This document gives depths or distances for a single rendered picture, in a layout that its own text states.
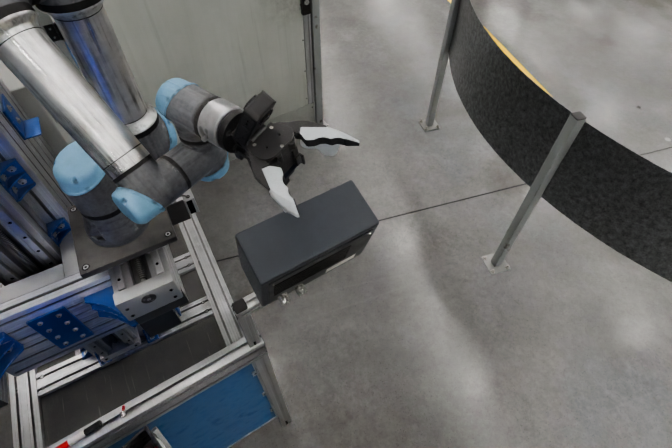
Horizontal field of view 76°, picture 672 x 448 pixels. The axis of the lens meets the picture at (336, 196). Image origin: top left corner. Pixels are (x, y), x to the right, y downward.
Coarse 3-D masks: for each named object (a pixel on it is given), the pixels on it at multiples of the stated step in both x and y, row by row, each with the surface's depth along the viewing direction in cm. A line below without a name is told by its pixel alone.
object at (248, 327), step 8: (232, 304) 92; (240, 304) 92; (240, 312) 91; (240, 320) 93; (248, 320) 95; (248, 328) 100; (248, 336) 101; (256, 336) 103; (248, 344) 105; (256, 344) 106
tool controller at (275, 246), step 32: (352, 192) 87; (256, 224) 81; (288, 224) 82; (320, 224) 83; (352, 224) 84; (256, 256) 78; (288, 256) 79; (320, 256) 81; (352, 256) 96; (256, 288) 85; (288, 288) 88
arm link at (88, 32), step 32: (32, 0) 67; (64, 0) 70; (96, 0) 73; (64, 32) 76; (96, 32) 77; (96, 64) 81; (128, 64) 88; (128, 96) 89; (128, 128) 93; (160, 128) 99
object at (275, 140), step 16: (240, 112) 68; (224, 128) 67; (272, 128) 66; (288, 128) 66; (224, 144) 68; (240, 144) 69; (256, 144) 65; (272, 144) 64; (288, 144) 65; (272, 160) 65; (288, 160) 68; (304, 160) 71; (288, 176) 69
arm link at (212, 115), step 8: (208, 104) 69; (216, 104) 69; (224, 104) 69; (232, 104) 70; (208, 112) 68; (216, 112) 68; (224, 112) 68; (200, 120) 69; (208, 120) 68; (216, 120) 68; (200, 128) 69; (208, 128) 68; (216, 128) 68; (208, 136) 69; (216, 136) 69; (216, 144) 70
